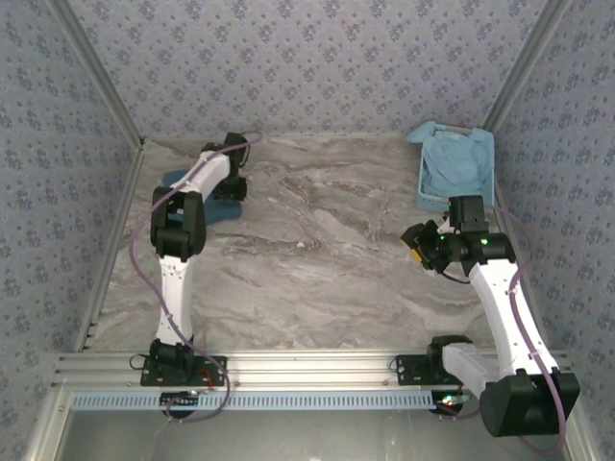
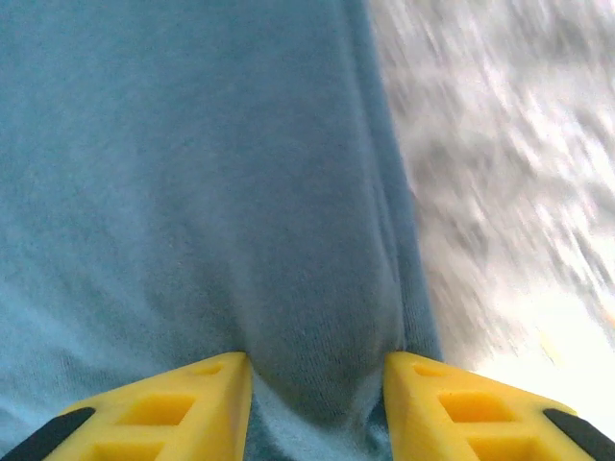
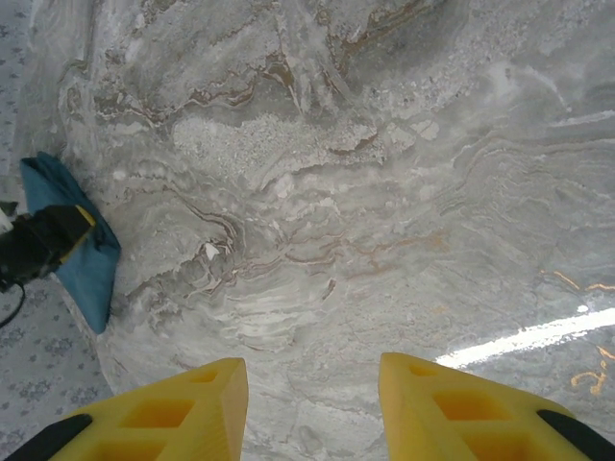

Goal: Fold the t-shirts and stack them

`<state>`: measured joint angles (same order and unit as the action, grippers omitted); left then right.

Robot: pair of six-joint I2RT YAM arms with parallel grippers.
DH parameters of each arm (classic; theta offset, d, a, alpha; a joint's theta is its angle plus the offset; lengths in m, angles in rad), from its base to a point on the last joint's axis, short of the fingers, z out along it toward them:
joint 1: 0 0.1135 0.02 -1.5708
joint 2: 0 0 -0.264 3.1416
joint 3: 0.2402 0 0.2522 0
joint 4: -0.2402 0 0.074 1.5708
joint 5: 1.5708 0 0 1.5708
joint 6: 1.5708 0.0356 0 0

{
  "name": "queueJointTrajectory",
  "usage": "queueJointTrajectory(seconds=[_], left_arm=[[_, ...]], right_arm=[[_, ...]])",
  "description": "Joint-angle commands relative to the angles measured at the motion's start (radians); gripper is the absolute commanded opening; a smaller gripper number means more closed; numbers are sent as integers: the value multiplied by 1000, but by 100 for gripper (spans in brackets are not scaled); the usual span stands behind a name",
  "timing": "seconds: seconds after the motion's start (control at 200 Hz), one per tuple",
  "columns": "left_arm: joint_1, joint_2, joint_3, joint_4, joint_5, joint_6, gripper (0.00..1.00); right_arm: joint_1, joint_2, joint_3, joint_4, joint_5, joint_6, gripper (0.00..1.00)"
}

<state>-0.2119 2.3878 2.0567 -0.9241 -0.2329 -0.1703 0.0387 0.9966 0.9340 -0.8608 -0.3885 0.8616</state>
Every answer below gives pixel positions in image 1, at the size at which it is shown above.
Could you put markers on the left aluminium table edge rail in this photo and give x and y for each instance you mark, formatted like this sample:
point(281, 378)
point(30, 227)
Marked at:
point(108, 269)

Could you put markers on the pale blue t-shirt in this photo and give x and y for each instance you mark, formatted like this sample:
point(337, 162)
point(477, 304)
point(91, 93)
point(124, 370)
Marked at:
point(454, 156)

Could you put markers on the left aluminium corner post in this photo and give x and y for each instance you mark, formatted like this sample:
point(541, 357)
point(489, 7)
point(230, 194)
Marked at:
point(96, 72)

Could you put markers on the aluminium mounting rail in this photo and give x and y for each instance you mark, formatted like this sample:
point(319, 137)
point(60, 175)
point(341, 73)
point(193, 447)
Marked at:
point(307, 367)

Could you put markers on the right aluminium corner post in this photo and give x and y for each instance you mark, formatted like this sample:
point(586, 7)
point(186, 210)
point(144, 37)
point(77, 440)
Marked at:
point(526, 67)

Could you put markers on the aluminium corner post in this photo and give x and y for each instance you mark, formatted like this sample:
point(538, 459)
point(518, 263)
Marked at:
point(526, 67)
point(96, 72)

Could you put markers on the light blue plastic basket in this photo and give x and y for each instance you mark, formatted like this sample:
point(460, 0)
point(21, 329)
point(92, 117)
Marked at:
point(432, 199)

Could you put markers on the shiny metal sheet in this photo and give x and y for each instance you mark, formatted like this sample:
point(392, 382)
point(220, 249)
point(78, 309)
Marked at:
point(307, 437)

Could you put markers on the aluminium table edge rail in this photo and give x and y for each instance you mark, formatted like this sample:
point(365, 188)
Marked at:
point(540, 312)
point(108, 269)

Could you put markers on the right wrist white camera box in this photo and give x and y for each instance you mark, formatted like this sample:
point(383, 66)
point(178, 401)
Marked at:
point(447, 220)

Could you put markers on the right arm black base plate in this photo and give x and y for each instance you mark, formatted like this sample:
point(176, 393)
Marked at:
point(410, 372)

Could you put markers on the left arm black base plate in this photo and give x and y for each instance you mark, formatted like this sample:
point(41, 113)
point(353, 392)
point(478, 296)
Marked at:
point(214, 372)

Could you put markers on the dark blue towel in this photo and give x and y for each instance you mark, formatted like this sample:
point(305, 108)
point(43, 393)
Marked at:
point(223, 212)

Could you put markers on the right aluminium table edge rail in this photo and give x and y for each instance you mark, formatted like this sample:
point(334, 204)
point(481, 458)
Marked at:
point(540, 312)

